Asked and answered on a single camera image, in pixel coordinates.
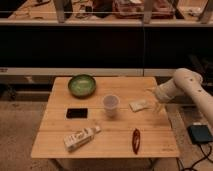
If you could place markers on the wooden folding table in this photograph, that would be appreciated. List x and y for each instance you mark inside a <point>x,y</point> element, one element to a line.
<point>142,134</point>

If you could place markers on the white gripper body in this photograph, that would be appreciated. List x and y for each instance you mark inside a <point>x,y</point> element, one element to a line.
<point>165,91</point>

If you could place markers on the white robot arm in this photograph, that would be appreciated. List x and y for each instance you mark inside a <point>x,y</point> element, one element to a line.
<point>185,81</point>

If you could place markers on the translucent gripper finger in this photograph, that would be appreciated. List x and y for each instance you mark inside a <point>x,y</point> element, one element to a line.
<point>152,89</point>
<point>158,107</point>

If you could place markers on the green ceramic bowl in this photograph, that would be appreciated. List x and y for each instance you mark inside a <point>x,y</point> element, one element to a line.
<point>82,85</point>

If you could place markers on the black smartphone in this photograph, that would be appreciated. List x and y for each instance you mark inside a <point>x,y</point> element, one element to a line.
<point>76,113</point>

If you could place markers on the black power box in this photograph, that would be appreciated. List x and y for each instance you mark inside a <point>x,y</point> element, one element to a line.
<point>200,134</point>

